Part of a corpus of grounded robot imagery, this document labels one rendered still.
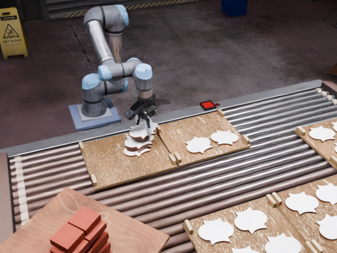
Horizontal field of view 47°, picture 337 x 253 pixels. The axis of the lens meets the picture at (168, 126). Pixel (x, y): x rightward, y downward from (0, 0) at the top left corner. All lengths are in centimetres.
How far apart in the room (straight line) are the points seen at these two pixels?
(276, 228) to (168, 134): 77
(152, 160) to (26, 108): 254
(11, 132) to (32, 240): 251
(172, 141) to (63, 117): 214
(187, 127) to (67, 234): 117
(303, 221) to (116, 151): 94
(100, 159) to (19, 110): 241
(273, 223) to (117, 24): 125
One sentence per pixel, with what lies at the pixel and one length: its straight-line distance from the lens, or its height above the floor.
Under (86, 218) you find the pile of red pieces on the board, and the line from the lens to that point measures 117.
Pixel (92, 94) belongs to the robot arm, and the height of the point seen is 103.
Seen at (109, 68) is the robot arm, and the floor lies 136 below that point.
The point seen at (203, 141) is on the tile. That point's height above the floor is 95.
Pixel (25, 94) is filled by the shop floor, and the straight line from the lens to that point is 453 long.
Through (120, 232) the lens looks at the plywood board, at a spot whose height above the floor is 104.
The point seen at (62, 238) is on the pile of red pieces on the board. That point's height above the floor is 131.
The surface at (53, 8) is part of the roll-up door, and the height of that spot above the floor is 19.
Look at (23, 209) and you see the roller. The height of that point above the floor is 92.
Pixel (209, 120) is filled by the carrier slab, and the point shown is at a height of 94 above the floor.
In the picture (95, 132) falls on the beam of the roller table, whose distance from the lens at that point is 216.
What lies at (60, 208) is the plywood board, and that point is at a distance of 160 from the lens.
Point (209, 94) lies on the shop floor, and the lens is 427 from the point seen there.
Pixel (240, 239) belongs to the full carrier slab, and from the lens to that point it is 160.
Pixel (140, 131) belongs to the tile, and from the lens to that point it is 194.
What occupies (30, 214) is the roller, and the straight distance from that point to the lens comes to 178.
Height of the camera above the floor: 218
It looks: 36 degrees down
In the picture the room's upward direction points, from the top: straight up
